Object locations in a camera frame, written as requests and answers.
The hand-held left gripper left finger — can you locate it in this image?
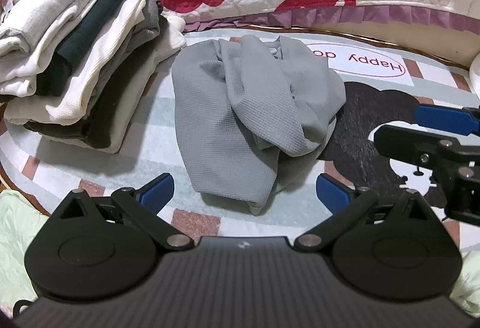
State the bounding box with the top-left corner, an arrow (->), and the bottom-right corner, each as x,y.
49,173 -> 194,251

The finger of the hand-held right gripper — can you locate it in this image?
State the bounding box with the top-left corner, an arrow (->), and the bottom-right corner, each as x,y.
410,103 -> 480,137
374,124 -> 480,227

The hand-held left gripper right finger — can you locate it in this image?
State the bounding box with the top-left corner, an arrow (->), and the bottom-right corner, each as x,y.
294,173 -> 439,251

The grey waffle knit garment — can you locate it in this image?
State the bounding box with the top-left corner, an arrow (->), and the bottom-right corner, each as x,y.
171,34 -> 347,216

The stack of folded clothes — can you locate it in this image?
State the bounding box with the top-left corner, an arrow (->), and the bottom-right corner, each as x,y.
0,0 -> 187,154

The checkered dog print rug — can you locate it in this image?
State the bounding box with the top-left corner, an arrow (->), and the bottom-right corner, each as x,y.
0,27 -> 480,265

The beige bed base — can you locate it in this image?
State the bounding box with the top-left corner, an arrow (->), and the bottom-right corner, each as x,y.
240,15 -> 480,70

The light green cloth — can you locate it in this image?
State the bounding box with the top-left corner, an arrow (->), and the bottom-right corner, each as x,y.
0,188 -> 51,317

